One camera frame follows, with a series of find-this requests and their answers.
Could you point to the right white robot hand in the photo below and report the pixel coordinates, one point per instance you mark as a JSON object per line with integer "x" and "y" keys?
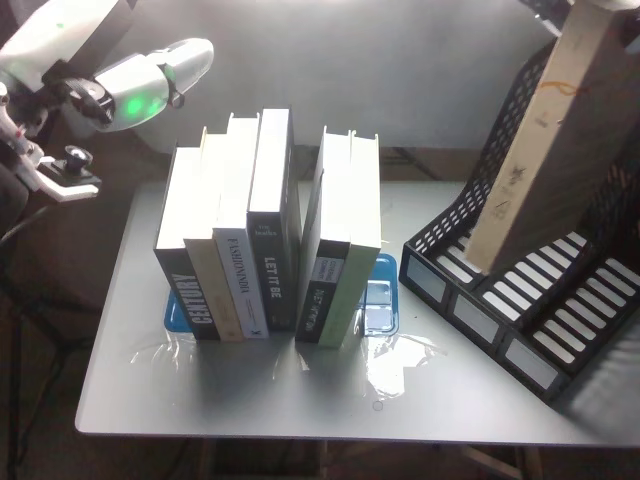
{"x": 620, "y": 4}

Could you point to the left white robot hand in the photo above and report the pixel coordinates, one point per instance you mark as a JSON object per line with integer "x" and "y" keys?
{"x": 45, "y": 40}

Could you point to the plain beige book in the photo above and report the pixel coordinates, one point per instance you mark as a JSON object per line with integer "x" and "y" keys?
{"x": 540, "y": 150}

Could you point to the black three-slot file rack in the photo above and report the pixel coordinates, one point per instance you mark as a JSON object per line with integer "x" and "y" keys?
{"x": 500, "y": 145}

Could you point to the cream spine book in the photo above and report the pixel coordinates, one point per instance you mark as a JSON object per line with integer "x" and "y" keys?
{"x": 215, "y": 290}

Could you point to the black Century book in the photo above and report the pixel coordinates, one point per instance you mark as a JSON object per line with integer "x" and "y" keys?
{"x": 192, "y": 305}

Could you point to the blue metal bookend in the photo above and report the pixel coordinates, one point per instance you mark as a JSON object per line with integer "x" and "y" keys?
{"x": 385, "y": 262}
{"x": 175, "y": 315}

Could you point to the white Fashionindia book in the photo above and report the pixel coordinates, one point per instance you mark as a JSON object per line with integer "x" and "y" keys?
{"x": 240, "y": 280}

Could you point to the black Let It Be book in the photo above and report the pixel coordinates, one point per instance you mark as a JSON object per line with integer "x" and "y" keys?
{"x": 272, "y": 280}

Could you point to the black book with white label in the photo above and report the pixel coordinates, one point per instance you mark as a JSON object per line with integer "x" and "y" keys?
{"x": 317, "y": 300}

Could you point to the pale green book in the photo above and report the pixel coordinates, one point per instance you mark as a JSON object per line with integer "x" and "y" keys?
{"x": 350, "y": 290}

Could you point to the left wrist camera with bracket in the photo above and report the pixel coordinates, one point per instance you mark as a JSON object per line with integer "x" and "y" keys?
{"x": 77, "y": 156}

